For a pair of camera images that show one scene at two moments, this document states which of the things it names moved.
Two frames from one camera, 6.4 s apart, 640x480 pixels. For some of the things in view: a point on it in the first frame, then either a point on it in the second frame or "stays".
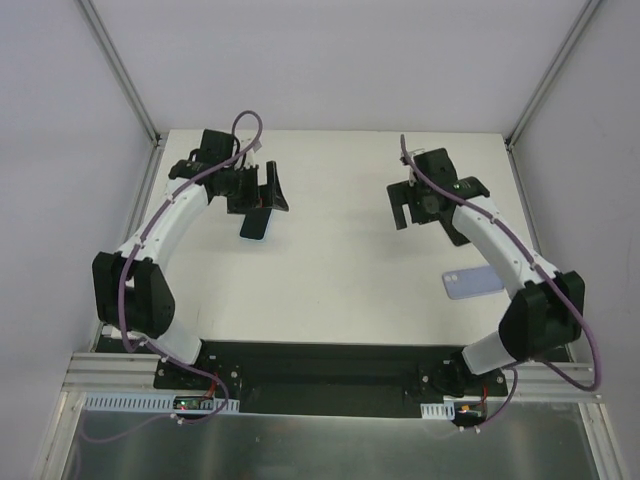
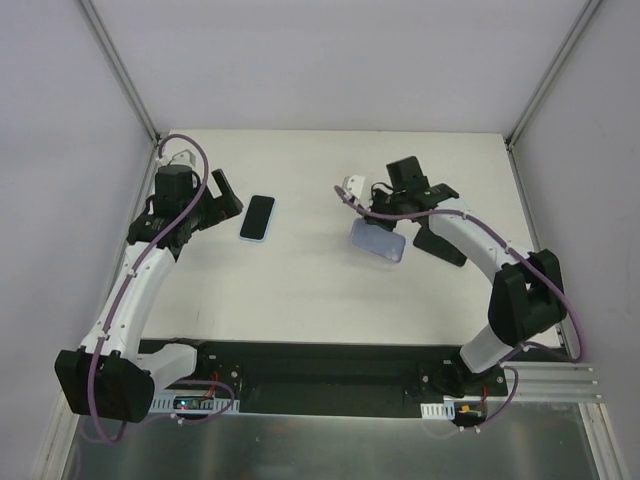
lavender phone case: (473, 281) -> (375, 239)
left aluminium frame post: (120, 69) stays
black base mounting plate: (381, 379) stays
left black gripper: (251, 189) -> (213, 208)
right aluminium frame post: (553, 71) stays
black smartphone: (254, 224) stays
